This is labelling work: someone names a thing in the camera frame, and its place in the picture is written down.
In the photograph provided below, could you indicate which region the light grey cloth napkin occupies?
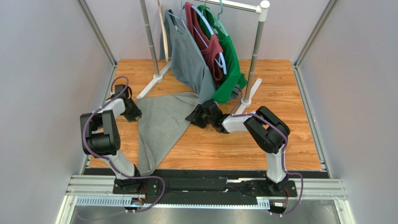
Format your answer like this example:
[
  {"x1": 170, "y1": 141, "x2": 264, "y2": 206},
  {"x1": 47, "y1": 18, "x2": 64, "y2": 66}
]
[{"x1": 138, "y1": 92, "x2": 198, "y2": 176}]

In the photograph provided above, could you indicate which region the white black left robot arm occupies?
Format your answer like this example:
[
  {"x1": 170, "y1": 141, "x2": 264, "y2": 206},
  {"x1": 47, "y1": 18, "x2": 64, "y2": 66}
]
[{"x1": 80, "y1": 84, "x2": 142, "y2": 180}]

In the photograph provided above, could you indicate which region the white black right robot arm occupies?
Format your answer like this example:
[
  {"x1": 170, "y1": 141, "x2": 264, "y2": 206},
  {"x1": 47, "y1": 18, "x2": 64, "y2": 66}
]
[{"x1": 185, "y1": 100, "x2": 290, "y2": 183}]

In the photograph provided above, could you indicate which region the green hanging shirt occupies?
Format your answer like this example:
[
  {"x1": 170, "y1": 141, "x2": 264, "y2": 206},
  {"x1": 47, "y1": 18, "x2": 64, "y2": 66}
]
[{"x1": 197, "y1": 5, "x2": 247, "y2": 104}]

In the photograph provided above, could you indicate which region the blue-grey hanging shirt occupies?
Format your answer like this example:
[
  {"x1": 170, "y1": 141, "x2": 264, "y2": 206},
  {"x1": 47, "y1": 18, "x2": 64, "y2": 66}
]
[{"x1": 163, "y1": 9, "x2": 216, "y2": 104}]

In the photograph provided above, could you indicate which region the maroon hanging shirt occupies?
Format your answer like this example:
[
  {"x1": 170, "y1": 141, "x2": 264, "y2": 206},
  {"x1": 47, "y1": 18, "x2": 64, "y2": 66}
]
[{"x1": 184, "y1": 2, "x2": 226, "y2": 84}]

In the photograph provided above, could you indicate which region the teal green hanger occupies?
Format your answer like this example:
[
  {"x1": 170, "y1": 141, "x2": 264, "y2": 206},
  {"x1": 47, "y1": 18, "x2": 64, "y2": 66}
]
[{"x1": 202, "y1": 0, "x2": 229, "y2": 36}]

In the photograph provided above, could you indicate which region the light blue hanger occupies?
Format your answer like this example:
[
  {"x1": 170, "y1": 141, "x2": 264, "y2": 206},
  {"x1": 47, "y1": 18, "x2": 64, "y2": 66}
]
[{"x1": 168, "y1": 0, "x2": 227, "y2": 75}]

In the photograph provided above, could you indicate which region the wooden hanger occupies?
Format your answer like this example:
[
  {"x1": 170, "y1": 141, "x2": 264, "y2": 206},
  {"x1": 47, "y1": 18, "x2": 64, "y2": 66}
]
[{"x1": 157, "y1": 0, "x2": 169, "y2": 63}]

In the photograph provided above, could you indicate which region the white clothes rack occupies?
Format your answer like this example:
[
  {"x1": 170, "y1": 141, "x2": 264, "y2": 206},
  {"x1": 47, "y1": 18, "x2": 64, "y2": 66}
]
[{"x1": 137, "y1": 0, "x2": 270, "y2": 114}]

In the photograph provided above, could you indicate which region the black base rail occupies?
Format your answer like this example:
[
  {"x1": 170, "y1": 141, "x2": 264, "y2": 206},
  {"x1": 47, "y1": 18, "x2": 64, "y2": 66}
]
[{"x1": 82, "y1": 168, "x2": 330, "y2": 206}]

